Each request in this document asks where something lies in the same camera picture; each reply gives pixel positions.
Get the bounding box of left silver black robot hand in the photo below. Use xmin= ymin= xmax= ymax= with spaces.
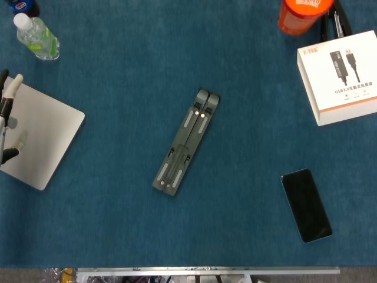
xmin=0 ymin=69 xmax=29 ymax=166

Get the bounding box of black folding laptop stand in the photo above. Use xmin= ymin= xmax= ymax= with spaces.
xmin=151 ymin=88 xmax=221 ymax=197

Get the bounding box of silver laptop with apple logo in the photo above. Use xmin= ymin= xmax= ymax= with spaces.
xmin=0 ymin=75 xmax=86 ymax=191

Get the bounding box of clear water bottle green label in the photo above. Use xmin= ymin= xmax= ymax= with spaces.
xmin=13 ymin=12 xmax=61 ymax=61

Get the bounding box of dark cola bottle blue label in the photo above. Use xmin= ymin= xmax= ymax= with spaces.
xmin=5 ymin=0 xmax=40 ymax=17

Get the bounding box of blue felt table cloth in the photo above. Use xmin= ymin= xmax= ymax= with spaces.
xmin=0 ymin=0 xmax=377 ymax=269

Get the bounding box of clear plastic bag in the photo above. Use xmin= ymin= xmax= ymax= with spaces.
xmin=41 ymin=267 xmax=78 ymax=283

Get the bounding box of orange cylindrical snack can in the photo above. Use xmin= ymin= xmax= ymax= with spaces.
xmin=277 ymin=0 xmax=335 ymax=37

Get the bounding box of black smartphone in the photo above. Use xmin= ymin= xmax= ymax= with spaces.
xmin=280 ymin=168 xmax=333 ymax=244

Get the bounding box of aluminium table edge rail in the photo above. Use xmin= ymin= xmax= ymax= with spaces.
xmin=76 ymin=266 xmax=341 ymax=277

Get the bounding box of white usb cable box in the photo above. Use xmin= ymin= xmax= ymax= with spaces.
xmin=296 ymin=29 xmax=377 ymax=127

